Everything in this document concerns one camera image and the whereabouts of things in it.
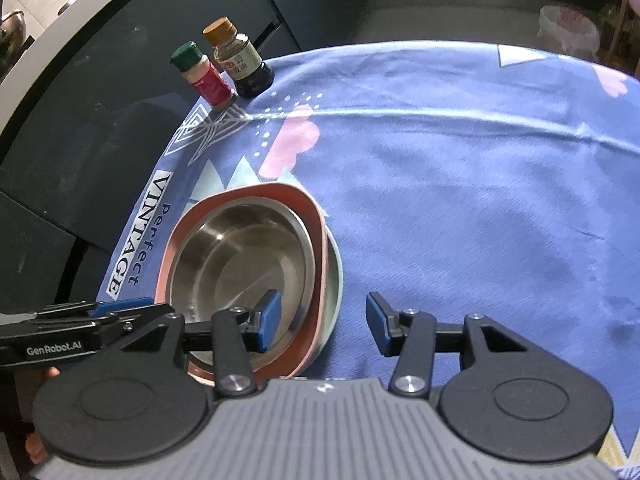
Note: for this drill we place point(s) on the stainless steel bowl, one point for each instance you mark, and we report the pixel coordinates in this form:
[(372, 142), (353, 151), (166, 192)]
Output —
[(225, 260)]

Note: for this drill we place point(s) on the pale green plate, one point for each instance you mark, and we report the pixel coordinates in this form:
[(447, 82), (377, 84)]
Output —
[(334, 285)]

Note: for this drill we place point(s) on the pink stool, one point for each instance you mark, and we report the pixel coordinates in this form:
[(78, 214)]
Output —
[(627, 20)]

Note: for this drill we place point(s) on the person's left hand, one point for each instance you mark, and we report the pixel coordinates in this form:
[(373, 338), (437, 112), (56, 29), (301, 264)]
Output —
[(51, 374)]

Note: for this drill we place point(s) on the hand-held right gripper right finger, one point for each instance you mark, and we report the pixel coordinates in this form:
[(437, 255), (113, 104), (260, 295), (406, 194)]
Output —
[(376, 322)]

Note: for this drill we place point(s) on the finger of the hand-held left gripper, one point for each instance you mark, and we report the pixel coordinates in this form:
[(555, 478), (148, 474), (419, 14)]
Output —
[(125, 306), (135, 317)]

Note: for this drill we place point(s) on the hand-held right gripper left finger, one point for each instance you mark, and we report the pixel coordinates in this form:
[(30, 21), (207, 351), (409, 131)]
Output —
[(270, 320)]

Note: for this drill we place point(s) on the red spice jar green cap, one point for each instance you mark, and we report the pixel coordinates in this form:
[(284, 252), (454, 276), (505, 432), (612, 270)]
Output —
[(210, 85)]

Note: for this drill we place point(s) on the blue printed tablecloth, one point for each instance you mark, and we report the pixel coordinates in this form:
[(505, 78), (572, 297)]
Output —
[(450, 185)]

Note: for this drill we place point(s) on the soy sauce bottle brown cap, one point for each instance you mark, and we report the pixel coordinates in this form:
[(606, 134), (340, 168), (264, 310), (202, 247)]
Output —
[(245, 62)]

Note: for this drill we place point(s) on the trash bin with white bag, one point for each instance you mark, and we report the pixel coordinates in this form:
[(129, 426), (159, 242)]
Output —
[(570, 30)]

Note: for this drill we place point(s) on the pink bowl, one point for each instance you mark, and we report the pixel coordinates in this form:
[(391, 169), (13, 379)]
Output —
[(318, 270)]

